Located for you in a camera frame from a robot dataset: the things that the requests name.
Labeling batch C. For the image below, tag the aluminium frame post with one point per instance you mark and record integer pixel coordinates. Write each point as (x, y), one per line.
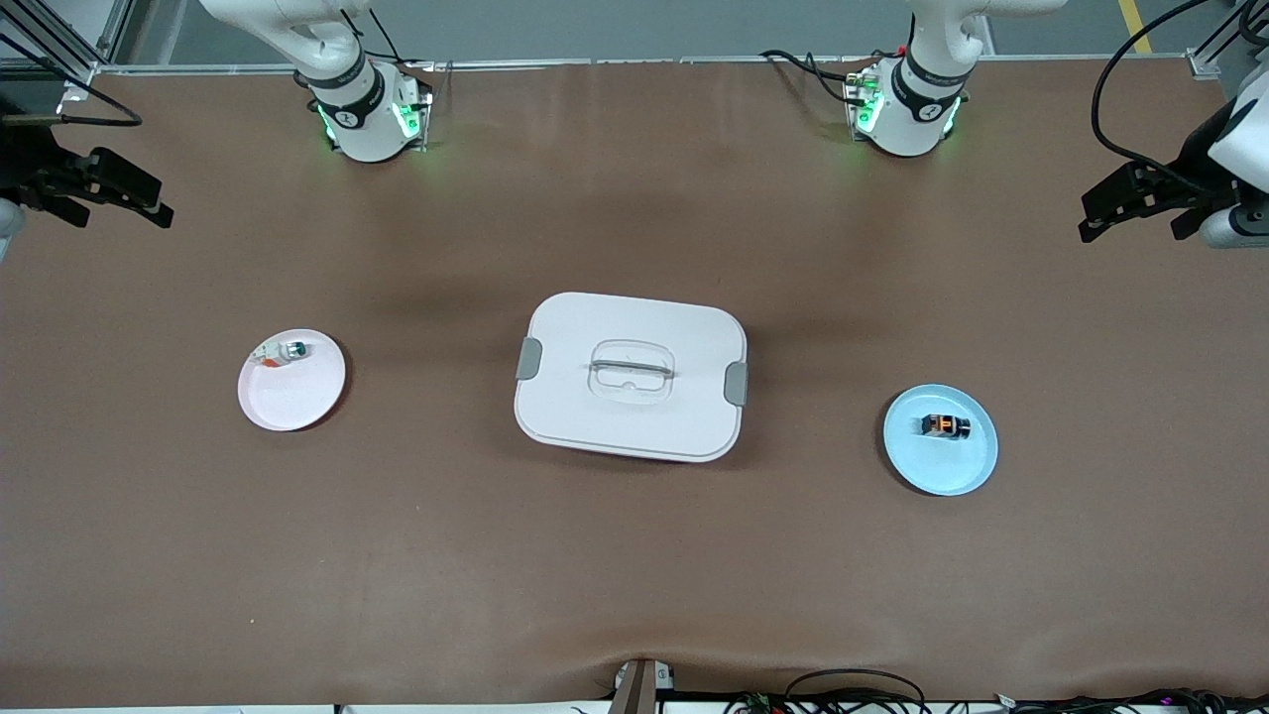
(79, 40)
(1224, 45)

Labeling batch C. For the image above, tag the white lidded box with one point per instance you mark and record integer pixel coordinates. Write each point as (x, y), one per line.
(630, 416)

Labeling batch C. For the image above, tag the light blue plate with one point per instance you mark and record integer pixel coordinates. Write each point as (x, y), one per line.
(937, 466)

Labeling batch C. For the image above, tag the metal table edge rail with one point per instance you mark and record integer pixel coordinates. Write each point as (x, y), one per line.
(644, 61)

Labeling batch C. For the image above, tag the pink plate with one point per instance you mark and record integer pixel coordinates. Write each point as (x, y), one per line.
(292, 402)

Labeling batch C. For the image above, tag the black orange switch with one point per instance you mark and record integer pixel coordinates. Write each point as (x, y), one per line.
(944, 426)

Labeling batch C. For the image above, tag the white green switch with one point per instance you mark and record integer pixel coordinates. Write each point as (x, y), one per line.
(288, 351)

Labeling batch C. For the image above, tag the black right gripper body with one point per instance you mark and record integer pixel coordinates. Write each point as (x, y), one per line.
(28, 159)

